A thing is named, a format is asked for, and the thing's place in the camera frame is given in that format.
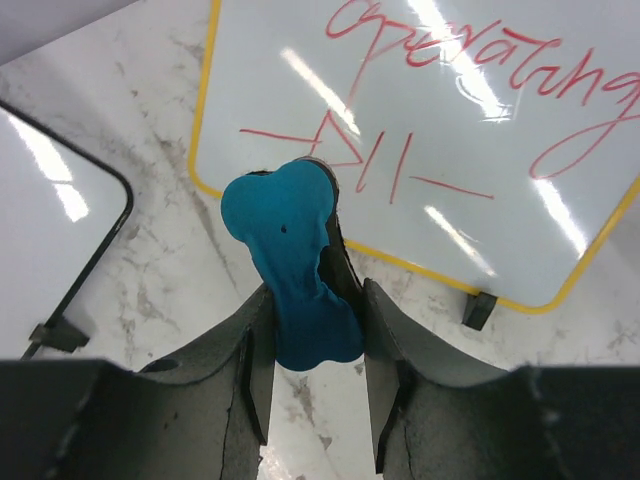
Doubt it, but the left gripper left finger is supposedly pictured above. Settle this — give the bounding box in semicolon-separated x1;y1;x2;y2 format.
1;287;275;479

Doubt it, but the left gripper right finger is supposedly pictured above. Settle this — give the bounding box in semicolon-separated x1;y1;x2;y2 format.
363;280;639;479

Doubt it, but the blue whiteboard eraser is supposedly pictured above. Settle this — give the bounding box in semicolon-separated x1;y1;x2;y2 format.
221;157;364;372

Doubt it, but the yellow framed whiteboard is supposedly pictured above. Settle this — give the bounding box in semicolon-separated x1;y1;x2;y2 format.
188;1;639;314

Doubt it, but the black whiteboard stand foot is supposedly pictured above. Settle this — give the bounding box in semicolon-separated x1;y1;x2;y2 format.
462;292;497;331

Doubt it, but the black framed whiteboard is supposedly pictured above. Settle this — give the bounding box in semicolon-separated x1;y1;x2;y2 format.
1;103;134;359

